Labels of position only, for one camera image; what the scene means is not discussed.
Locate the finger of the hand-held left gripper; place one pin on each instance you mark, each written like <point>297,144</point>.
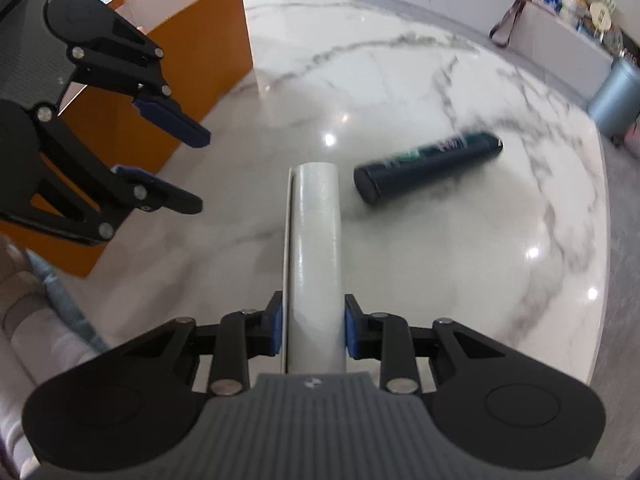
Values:
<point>172,124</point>
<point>160,195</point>

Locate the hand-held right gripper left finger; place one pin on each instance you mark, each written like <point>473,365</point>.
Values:
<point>274,325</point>

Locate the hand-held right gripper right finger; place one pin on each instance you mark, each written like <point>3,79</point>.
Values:
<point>352,329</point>

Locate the white cylindrical tube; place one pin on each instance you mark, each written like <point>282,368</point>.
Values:
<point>316,260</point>

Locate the orange storage box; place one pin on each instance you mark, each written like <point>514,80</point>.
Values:
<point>200,45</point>

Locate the blue cloth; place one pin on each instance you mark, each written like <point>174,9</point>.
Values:
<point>67,305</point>

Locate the dark green spray can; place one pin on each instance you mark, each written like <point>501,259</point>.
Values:
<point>430,165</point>

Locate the white marble low cabinet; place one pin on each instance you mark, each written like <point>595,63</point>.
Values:
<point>550,45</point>

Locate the grey-blue trash can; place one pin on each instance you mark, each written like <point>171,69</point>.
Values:
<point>616,102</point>

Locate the brown handbag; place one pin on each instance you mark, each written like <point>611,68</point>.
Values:
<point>511,15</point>

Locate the white round desk clock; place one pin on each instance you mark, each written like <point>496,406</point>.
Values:
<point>601,15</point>

